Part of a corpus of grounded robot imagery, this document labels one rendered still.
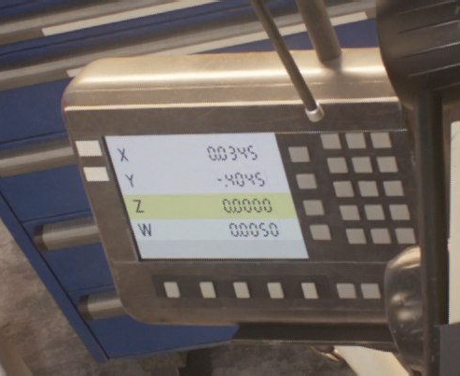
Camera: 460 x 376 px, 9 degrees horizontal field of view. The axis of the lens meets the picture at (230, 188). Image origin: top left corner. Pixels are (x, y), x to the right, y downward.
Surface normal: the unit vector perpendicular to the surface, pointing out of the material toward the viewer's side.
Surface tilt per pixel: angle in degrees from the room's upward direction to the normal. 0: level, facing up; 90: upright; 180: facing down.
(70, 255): 90
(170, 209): 71
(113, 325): 90
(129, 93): 14
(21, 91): 90
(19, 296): 0
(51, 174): 90
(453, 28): 41
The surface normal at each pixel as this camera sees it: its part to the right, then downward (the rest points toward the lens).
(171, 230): -0.40, 0.50
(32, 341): -0.36, -0.65
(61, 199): -0.11, 0.75
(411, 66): -0.22, 0.37
